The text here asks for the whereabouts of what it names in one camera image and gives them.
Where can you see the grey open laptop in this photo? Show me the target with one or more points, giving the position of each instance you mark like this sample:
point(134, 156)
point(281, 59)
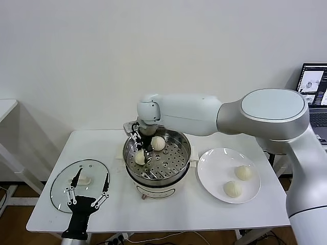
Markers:
point(316, 84)

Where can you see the white electric cooker base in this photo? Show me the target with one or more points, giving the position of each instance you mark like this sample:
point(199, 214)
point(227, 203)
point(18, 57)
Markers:
point(153, 190)

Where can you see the white steamed baozi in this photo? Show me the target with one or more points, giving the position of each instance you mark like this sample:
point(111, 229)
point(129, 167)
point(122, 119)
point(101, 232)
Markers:
point(243, 173)
point(232, 189)
point(158, 143)
point(139, 158)

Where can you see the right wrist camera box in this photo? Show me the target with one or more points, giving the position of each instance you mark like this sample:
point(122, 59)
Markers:
point(129, 126)

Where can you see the white empty side table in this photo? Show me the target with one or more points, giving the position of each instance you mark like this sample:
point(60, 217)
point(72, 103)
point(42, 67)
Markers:
point(7, 107)

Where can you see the white power strip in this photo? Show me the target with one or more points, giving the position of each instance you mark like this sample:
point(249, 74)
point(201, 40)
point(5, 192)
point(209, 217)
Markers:
point(116, 240)

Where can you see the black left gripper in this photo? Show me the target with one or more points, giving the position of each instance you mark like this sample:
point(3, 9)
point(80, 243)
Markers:
point(80, 206)

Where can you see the stainless steel steamer basket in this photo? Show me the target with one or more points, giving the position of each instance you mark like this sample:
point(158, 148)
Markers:
point(173, 153)

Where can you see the white round plate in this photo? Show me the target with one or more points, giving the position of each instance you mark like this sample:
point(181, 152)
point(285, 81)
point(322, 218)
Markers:
point(217, 166)

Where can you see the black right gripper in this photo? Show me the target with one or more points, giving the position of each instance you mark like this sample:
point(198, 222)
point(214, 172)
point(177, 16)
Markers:
point(147, 141)

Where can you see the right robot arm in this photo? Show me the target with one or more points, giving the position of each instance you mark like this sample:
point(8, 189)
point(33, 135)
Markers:
point(191, 112)

